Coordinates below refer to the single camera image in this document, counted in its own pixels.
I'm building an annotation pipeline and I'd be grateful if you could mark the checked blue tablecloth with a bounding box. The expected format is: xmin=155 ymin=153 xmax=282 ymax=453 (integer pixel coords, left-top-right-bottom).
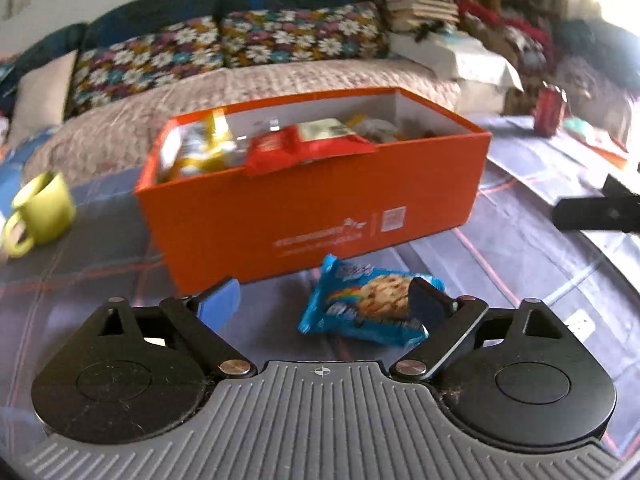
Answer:
xmin=0 ymin=112 xmax=640 ymax=461

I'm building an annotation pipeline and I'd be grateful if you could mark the blue striped cloth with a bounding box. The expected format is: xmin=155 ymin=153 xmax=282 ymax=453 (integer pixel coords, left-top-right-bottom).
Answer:
xmin=0 ymin=130 xmax=58 ymax=196

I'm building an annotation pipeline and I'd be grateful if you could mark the yellow-green mug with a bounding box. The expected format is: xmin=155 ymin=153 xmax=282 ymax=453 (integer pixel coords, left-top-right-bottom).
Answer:
xmin=0 ymin=171 xmax=77 ymax=259

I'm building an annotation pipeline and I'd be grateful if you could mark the yellow chips bag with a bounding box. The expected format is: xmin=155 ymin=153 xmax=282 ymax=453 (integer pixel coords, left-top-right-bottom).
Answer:
xmin=169 ymin=110 xmax=242 ymax=179

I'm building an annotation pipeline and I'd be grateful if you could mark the white cloth covered box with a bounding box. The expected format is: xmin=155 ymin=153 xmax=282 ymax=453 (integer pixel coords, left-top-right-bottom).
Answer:
xmin=389 ymin=31 xmax=524 ymax=94

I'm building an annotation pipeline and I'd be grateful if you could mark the orange cardboard box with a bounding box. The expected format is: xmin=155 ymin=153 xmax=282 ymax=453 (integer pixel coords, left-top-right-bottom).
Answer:
xmin=135 ymin=86 xmax=493 ymax=295

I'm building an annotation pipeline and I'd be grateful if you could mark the stack of books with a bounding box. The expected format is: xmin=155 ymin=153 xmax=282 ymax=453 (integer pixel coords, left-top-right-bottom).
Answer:
xmin=386 ymin=0 xmax=461 ymax=34

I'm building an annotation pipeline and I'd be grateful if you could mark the plain beige pillow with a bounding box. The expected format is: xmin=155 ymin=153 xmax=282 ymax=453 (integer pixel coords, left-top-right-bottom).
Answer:
xmin=6 ymin=50 xmax=81 ymax=144

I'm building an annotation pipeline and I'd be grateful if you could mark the floral cushion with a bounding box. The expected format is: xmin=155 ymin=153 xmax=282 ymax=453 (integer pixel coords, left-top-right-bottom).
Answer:
xmin=219 ymin=1 xmax=392 ymax=68
xmin=71 ymin=16 xmax=227 ymax=112

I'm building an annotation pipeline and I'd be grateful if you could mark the blue cookie packet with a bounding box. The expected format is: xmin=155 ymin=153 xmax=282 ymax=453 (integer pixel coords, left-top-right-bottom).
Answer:
xmin=298 ymin=254 xmax=447 ymax=349

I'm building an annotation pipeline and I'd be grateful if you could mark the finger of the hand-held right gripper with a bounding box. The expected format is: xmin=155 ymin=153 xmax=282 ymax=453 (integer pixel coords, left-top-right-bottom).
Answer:
xmin=552 ymin=175 xmax=640 ymax=233

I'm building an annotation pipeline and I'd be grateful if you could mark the red cracker packet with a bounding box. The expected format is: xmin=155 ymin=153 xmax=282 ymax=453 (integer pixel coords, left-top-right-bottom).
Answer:
xmin=243 ymin=119 xmax=379 ymax=177

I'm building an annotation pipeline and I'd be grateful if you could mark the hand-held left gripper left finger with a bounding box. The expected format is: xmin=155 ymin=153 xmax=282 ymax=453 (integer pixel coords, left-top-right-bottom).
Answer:
xmin=97 ymin=276 xmax=258 ymax=378

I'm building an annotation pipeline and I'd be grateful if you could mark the red soda can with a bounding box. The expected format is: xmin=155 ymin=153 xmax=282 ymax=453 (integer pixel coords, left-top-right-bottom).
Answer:
xmin=533 ymin=85 xmax=567 ymax=137

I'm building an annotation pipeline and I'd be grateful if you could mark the beige quilted sofa cover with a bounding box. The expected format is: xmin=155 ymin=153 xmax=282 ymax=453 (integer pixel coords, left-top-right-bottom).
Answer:
xmin=24 ymin=57 xmax=464 ymax=189

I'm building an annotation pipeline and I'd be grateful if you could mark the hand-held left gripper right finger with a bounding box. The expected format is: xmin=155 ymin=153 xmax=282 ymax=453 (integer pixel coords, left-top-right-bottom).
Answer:
xmin=390 ymin=277 xmax=567 ymax=381

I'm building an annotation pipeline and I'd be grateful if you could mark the teal tissue pack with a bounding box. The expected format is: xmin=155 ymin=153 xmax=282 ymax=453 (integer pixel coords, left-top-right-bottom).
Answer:
xmin=564 ymin=116 xmax=597 ymax=139

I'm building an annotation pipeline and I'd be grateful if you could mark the small white card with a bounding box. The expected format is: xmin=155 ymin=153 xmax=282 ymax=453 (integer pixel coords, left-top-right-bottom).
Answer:
xmin=564 ymin=309 xmax=597 ymax=339

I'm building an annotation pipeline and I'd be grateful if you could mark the red blanket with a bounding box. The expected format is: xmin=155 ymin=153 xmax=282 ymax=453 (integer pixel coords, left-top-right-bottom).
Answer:
xmin=456 ymin=0 xmax=557 ymax=62

